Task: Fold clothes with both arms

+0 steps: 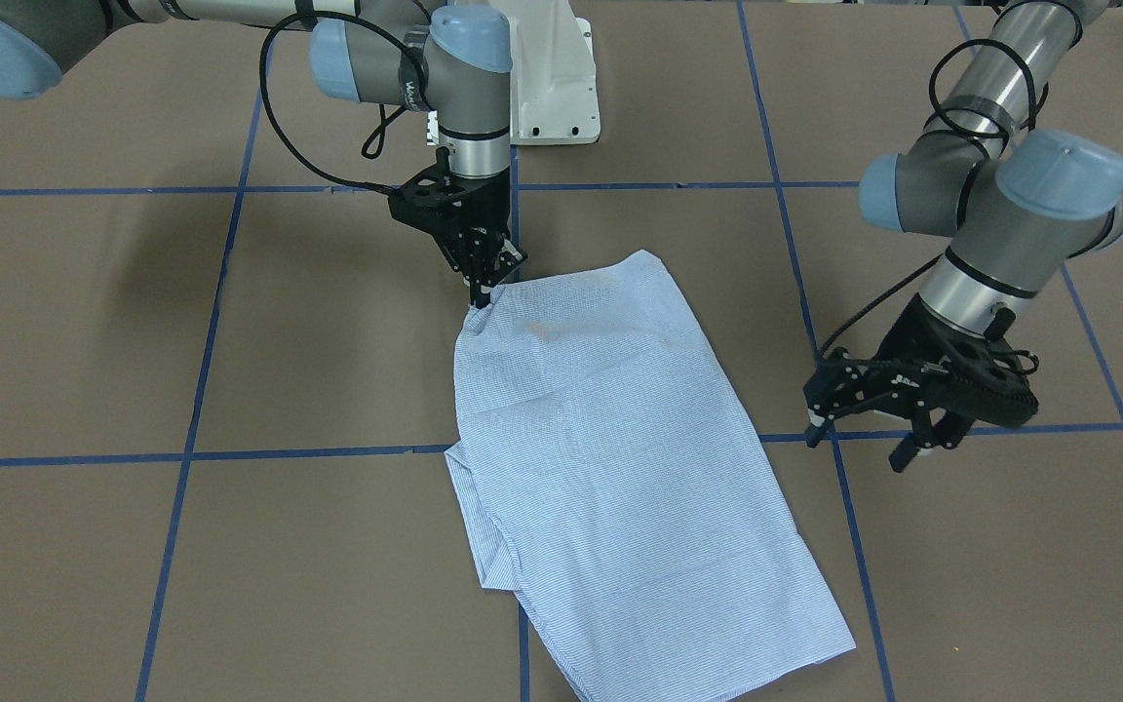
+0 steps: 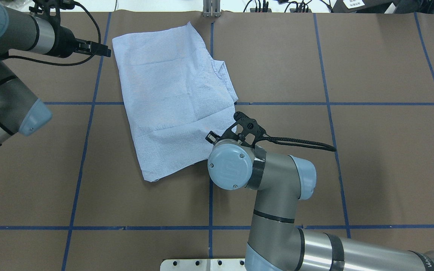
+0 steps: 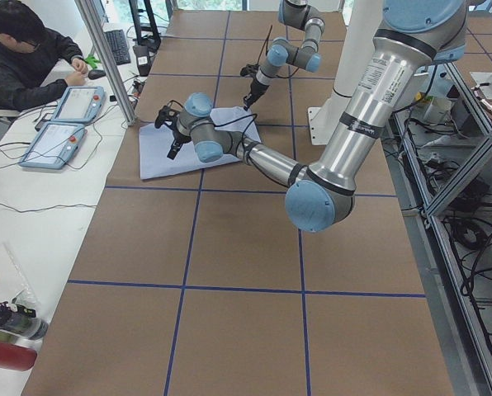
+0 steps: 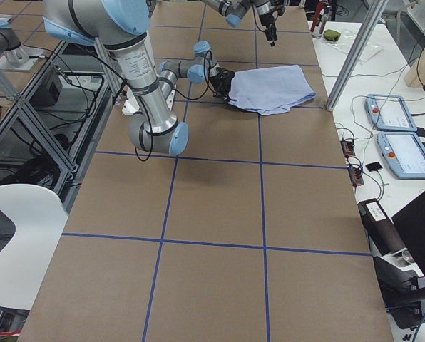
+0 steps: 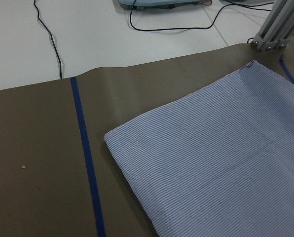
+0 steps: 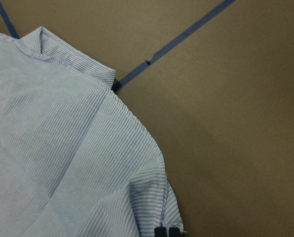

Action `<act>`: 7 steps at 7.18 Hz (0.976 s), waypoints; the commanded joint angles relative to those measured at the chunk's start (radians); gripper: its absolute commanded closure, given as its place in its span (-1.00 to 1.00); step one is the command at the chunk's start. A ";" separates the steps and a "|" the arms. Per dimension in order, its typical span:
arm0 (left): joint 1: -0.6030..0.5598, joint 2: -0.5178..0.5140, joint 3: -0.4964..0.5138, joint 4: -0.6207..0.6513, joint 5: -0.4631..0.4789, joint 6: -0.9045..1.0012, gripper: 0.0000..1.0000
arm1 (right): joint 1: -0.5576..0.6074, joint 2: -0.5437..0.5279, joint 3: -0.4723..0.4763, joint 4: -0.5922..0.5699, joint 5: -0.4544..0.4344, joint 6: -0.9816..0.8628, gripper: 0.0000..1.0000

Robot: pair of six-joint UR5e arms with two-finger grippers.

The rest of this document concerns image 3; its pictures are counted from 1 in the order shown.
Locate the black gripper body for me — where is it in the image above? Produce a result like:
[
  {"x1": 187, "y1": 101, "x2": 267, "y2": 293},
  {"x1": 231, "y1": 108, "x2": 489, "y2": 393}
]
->
[
  {"x1": 249, "y1": 79, "x2": 269, "y2": 97},
  {"x1": 173, "y1": 131, "x2": 191, "y2": 148}
]

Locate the light blue striped shirt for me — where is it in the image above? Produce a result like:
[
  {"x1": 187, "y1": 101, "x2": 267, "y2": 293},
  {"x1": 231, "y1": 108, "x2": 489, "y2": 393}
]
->
[{"x1": 139, "y1": 106, "x2": 252, "y2": 180}]

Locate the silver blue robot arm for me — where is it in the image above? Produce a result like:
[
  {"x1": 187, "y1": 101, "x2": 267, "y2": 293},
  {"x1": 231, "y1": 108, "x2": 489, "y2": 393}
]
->
[
  {"x1": 240, "y1": 0, "x2": 325, "y2": 111},
  {"x1": 155, "y1": 1, "x2": 469, "y2": 232}
]

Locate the upper blue teach pendant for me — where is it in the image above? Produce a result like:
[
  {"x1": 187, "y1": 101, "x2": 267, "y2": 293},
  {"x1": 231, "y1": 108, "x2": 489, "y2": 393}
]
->
[{"x1": 51, "y1": 86, "x2": 105, "y2": 125}]

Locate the blue teach pendant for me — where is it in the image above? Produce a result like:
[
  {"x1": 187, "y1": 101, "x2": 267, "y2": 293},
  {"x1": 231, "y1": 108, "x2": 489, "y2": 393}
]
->
[
  {"x1": 51, "y1": 86, "x2": 105, "y2": 125},
  {"x1": 18, "y1": 122, "x2": 86, "y2": 170}
]

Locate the black computer mouse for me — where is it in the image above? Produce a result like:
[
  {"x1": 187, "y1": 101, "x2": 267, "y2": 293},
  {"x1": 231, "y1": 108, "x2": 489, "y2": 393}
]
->
[{"x1": 88, "y1": 69, "x2": 106, "y2": 80}]

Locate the black keyboard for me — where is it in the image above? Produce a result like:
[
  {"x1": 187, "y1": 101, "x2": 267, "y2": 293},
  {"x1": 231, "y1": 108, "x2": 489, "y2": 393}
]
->
[{"x1": 104, "y1": 29, "x2": 130, "y2": 65}]

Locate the lower blue teach pendant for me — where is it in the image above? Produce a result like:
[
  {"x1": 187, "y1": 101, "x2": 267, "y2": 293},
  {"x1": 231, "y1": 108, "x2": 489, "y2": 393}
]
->
[{"x1": 18, "y1": 122, "x2": 86, "y2": 170}]

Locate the person in black jacket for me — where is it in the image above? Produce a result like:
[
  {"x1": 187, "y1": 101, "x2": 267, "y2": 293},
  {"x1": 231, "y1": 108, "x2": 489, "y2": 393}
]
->
[{"x1": 0, "y1": 1, "x2": 88, "y2": 111}]

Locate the dark clear water bottle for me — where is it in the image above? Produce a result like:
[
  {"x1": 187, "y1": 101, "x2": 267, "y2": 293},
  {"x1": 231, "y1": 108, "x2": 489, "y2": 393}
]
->
[{"x1": 0, "y1": 301, "x2": 49, "y2": 341}]

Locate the red water bottle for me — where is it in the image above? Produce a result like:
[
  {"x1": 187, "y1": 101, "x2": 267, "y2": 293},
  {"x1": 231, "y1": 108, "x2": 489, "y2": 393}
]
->
[{"x1": 0, "y1": 342, "x2": 37, "y2": 371}]

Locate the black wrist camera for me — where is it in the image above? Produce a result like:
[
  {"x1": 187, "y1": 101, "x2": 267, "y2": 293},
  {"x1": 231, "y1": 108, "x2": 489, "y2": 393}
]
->
[
  {"x1": 239, "y1": 64, "x2": 259, "y2": 78},
  {"x1": 154, "y1": 100, "x2": 183, "y2": 129}
]

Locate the aluminium frame post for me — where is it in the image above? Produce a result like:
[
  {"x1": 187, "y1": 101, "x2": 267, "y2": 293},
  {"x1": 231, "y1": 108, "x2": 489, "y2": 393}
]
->
[{"x1": 74, "y1": 0, "x2": 136, "y2": 126}]

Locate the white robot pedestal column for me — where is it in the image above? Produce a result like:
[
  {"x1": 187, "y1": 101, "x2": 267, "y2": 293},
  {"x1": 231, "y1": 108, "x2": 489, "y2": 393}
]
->
[{"x1": 308, "y1": 0, "x2": 383, "y2": 145}]

